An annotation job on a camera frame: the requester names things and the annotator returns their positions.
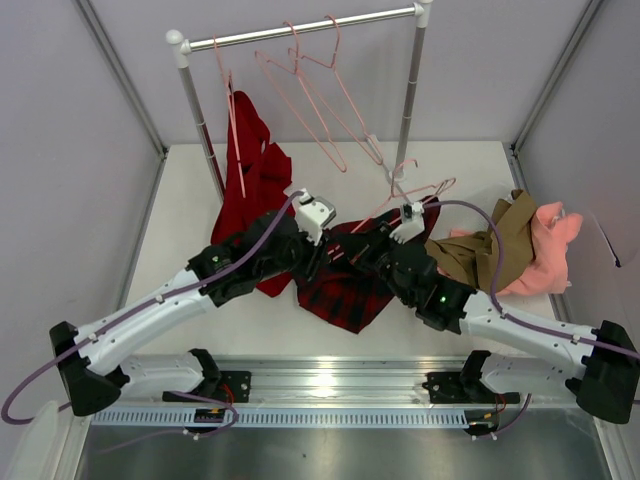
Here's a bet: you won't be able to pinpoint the red plaid skirt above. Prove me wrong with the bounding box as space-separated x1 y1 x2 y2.
294 202 444 336

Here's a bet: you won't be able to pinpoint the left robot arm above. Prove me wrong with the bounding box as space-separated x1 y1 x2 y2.
49 203 335 417

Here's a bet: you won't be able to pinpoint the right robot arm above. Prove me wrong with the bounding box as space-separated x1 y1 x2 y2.
340 222 639 424

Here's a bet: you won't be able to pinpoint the pink hanger holding dress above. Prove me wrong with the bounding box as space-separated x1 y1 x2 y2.
213 37 246 199

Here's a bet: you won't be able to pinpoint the brown garment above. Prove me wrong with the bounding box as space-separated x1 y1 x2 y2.
425 190 537 293

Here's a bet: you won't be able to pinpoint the red dress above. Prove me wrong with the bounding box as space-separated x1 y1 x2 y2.
210 90 296 299

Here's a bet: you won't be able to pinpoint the pink garment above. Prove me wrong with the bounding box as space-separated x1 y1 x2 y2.
451 202 583 296

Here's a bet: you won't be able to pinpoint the white clothes rack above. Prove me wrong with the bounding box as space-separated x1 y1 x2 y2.
165 1 433 200

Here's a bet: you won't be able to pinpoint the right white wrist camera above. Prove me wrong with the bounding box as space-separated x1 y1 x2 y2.
389 201 426 244

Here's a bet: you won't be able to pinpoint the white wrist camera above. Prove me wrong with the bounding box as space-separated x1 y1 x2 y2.
283 188 336 247
389 201 426 244

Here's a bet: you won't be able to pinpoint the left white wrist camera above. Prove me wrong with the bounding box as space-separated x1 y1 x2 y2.
283 188 336 247

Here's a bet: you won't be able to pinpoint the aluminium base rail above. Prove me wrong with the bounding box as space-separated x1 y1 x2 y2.
99 355 586 409

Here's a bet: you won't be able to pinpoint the white slotted cable duct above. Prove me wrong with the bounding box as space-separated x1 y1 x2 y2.
89 407 529 429

